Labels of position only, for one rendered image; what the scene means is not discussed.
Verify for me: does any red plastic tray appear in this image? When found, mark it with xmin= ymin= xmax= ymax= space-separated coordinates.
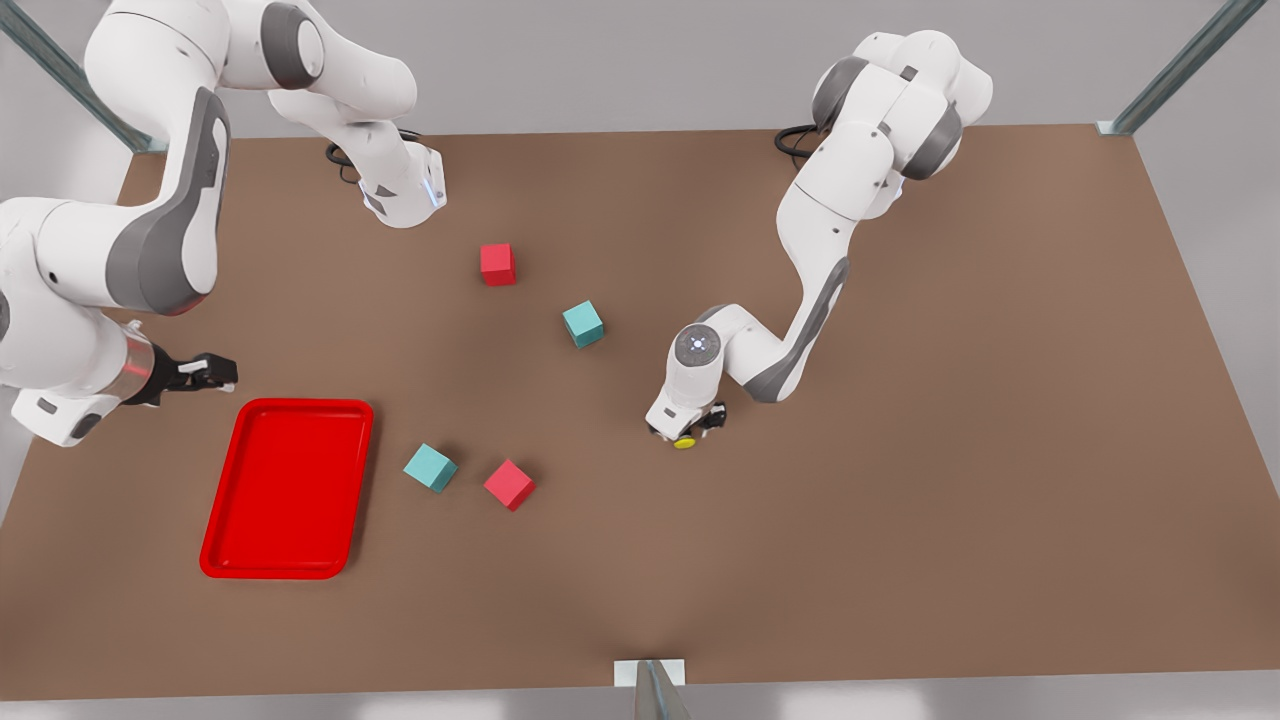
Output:
xmin=198 ymin=397 xmax=376 ymax=582

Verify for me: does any black cable loop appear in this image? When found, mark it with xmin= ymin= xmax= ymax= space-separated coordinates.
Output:
xmin=325 ymin=128 xmax=425 ymax=187
xmin=773 ymin=123 xmax=823 ymax=171

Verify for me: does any silver frame post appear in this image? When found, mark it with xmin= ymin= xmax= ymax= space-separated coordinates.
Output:
xmin=1096 ymin=0 xmax=1269 ymax=137
xmin=613 ymin=658 xmax=689 ymax=720
xmin=0 ymin=0 xmax=167 ymax=155

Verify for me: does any teal cube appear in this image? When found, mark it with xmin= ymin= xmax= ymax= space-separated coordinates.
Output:
xmin=561 ymin=300 xmax=606 ymax=350
xmin=402 ymin=443 xmax=460 ymax=495

